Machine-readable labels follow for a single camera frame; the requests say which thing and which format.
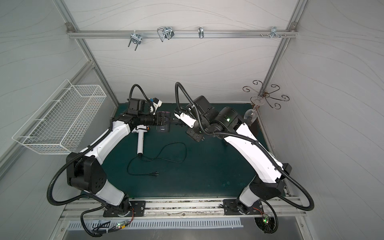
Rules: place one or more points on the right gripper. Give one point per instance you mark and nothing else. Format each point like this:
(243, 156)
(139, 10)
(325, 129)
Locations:
(195, 135)

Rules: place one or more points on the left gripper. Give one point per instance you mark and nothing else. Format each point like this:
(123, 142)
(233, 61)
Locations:
(159, 120)

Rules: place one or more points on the grey hair dryer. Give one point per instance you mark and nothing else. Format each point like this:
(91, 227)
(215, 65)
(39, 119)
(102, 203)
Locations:
(169, 121)

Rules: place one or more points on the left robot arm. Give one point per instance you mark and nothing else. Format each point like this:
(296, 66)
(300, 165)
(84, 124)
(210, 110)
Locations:
(84, 170)

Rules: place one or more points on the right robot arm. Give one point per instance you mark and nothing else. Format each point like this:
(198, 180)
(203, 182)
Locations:
(204, 120)

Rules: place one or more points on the white hair dryer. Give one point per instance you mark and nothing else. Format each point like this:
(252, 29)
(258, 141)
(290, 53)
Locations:
(140, 130)

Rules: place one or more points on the green table mat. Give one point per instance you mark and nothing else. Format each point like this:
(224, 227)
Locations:
(178, 166)

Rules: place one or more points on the black ornate jewelry stand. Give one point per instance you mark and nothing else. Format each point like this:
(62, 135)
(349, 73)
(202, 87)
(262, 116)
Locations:
(262, 98)

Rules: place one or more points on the metal hook clamp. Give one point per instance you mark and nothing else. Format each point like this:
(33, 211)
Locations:
(135, 39)
(273, 34)
(165, 33)
(201, 32)

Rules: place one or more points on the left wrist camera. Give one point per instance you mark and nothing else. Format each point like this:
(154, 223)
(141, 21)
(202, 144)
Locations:
(154, 105)

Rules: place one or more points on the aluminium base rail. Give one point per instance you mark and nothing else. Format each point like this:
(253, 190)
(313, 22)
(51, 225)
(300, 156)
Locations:
(157, 208)

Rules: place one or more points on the white wire basket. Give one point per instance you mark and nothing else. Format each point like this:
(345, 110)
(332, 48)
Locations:
(58, 126)

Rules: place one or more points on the white slotted cable duct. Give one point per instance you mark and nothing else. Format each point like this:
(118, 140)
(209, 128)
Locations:
(156, 224)

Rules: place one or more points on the aluminium top rail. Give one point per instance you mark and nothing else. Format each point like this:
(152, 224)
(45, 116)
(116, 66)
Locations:
(179, 34)

